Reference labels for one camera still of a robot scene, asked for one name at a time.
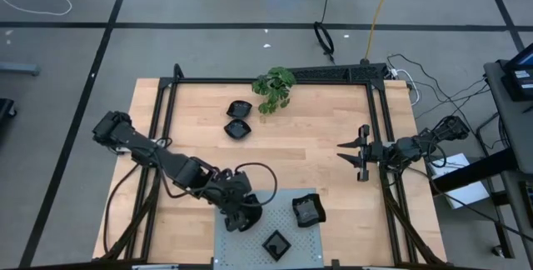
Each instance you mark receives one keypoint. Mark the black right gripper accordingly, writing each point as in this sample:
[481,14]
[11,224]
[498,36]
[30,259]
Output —
[375,153]

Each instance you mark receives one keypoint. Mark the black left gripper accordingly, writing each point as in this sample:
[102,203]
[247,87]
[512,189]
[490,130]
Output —
[237,195]

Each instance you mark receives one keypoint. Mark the black leaf-shaped plate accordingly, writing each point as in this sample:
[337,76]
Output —
[237,129]
[257,212]
[239,109]

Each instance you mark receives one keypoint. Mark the black small square plate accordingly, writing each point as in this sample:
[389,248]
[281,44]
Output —
[276,245]

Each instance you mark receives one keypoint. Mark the black wavy square plate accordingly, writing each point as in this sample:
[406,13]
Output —
[309,211]

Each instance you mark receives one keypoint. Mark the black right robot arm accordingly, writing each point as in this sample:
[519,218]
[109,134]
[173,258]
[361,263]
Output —
[408,149]

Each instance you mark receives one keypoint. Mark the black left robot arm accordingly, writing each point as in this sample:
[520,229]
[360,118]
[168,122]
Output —
[166,163]

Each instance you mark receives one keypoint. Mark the grey perforated metal shelf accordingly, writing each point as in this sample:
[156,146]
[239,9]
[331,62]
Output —
[283,220]

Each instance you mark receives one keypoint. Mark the green potted plant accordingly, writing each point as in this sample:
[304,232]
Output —
[275,88]

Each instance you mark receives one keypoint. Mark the black desk leg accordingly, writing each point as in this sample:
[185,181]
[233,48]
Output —
[474,172]

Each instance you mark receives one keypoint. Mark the white box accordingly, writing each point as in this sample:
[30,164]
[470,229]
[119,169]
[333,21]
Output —
[470,193]

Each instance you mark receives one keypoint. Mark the grey desk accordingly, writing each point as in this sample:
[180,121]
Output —
[514,128]

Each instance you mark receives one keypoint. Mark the black caster wheel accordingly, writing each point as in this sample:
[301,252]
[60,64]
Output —
[499,252]

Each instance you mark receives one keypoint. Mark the black laptop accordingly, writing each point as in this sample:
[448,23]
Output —
[518,80]

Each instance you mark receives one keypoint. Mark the black chair base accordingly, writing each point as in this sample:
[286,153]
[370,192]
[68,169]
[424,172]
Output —
[5,109]

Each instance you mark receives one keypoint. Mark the grey floor bar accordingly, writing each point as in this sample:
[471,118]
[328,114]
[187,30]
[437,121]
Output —
[18,69]

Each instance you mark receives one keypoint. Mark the black aluminium table frame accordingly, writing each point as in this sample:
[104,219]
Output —
[372,80]

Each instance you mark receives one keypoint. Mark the white bracket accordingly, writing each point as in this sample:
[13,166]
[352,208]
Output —
[154,267]
[377,268]

